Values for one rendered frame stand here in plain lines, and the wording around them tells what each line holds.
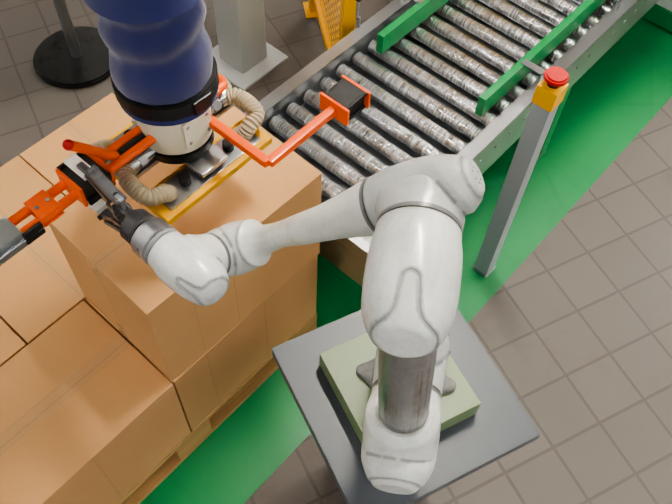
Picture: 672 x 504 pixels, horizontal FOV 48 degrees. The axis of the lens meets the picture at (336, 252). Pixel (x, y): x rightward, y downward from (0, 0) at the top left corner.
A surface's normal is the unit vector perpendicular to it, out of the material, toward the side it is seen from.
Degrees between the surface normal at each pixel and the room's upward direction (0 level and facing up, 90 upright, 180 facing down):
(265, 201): 0
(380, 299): 47
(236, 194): 0
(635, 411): 0
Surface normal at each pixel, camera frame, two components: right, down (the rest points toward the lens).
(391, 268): -0.45, -0.48
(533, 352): 0.04, -0.54
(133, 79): -0.36, 0.62
